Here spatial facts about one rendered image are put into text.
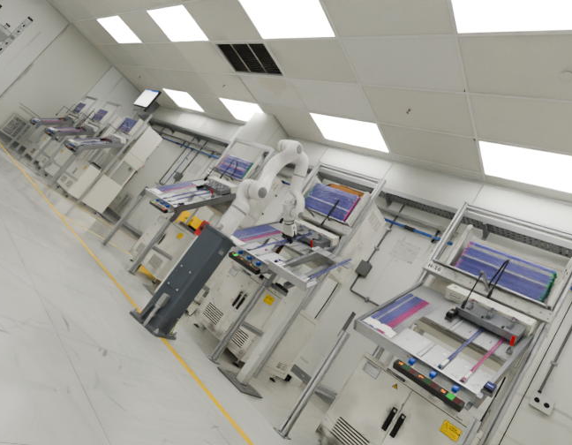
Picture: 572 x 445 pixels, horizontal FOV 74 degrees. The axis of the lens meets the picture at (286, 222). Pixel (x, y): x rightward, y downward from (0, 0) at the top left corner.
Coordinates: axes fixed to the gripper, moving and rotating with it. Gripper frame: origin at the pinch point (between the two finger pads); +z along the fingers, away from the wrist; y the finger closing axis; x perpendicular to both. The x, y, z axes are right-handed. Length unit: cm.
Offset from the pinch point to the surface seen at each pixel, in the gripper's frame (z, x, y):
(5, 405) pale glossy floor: -62, 182, -81
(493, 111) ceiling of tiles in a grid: -71, -196, -68
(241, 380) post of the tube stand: 56, 80, -30
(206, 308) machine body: 65, 47, 56
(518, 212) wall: 36, -244, -97
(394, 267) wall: 104, -165, -5
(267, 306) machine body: 46, 27, 0
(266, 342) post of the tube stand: 39, 58, -31
